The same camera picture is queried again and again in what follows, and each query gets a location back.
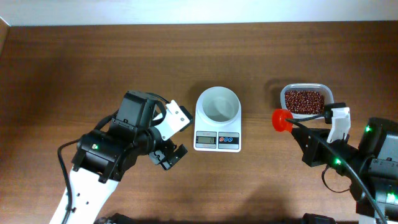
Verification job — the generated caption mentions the orange plastic measuring scoop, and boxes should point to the orange plastic measuring scoop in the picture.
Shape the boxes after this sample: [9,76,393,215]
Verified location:
[272,109,293,133]

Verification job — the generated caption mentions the clear plastic container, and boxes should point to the clear plastic container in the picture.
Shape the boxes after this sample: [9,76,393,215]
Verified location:
[280,83,334,120]

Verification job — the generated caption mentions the black camera cable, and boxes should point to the black camera cable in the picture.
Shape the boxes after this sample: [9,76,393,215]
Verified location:
[284,113,389,224]
[57,139,82,224]

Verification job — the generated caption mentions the red adzuki beans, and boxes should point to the red adzuki beans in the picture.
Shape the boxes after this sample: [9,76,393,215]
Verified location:
[284,90,325,114]

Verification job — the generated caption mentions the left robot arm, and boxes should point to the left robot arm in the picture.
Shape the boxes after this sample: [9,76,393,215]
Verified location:
[51,90,193,223]

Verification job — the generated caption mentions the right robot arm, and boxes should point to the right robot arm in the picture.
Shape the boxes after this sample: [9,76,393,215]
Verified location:
[291,118,397,223]

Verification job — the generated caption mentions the left black camera cable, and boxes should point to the left black camera cable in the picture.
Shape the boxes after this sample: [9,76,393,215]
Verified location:
[57,139,82,224]

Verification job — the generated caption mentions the white digital kitchen scale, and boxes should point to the white digital kitchen scale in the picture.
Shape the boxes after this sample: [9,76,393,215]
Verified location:
[193,96,242,153]

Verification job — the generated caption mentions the right black camera cable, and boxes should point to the right black camera cable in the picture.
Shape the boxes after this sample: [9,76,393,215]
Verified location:
[284,113,389,224]

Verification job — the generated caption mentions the white round bowl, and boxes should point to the white round bowl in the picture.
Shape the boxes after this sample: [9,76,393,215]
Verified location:
[198,86,241,123]

